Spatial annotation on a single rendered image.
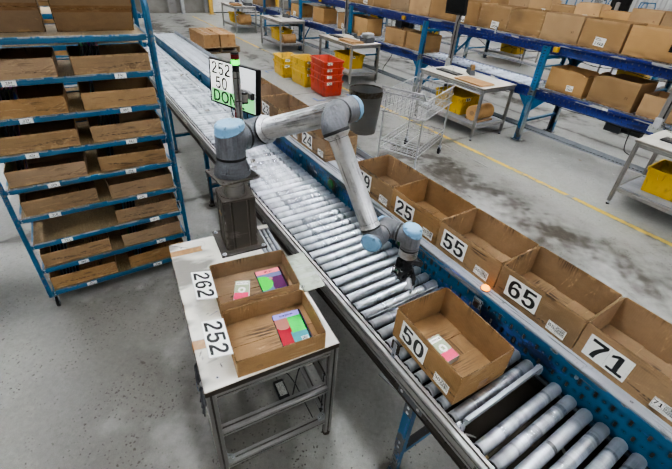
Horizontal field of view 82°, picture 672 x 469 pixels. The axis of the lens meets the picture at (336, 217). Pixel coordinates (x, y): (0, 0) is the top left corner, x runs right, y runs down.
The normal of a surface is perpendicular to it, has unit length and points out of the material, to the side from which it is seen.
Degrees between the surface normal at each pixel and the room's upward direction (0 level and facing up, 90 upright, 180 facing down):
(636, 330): 89
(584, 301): 90
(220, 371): 0
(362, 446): 0
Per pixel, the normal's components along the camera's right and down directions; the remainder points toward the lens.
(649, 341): -0.84, 0.24
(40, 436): 0.06, -0.84
